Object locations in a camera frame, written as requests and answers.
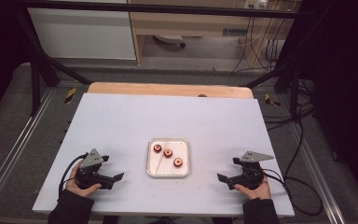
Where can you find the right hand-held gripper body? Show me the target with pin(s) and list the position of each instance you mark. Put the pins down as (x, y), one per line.
(250, 177)

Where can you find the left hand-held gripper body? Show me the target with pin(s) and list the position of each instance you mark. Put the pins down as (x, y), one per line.
(90, 179)

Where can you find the thin wooden skewer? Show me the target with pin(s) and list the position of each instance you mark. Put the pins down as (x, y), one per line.
(160, 165)

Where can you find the red hawthorn piece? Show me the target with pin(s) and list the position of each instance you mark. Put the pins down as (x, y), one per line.
(177, 162)
(157, 148)
(168, 153)

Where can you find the square metal tray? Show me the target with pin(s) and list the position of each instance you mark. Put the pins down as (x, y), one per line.
(167, 169)

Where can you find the person's left hand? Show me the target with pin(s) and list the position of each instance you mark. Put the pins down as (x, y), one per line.
(76, 186)

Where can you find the person's right hand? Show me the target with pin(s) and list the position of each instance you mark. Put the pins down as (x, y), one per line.
(256, 192)

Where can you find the yellow black tape strip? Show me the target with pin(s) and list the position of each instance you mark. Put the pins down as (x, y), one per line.
(70, 95)
(271, 100)

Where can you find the wooden table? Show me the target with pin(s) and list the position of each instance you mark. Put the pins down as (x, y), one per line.
(167, 90)

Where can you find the white cabinet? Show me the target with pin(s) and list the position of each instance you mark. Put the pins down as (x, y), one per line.
(80, 34)

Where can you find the office chair base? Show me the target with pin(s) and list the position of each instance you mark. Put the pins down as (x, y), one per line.
(171, 39)

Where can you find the light wooden desk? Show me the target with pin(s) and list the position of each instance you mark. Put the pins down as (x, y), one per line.
(199, 23)

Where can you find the white power strip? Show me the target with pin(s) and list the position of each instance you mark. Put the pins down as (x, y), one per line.
(255, 3)

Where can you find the aluminium floor rail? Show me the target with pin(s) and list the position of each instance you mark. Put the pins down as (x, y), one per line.
(317, 174)
(18, 146)

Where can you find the black metal frame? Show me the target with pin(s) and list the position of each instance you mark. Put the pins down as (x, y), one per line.
(37, 77)

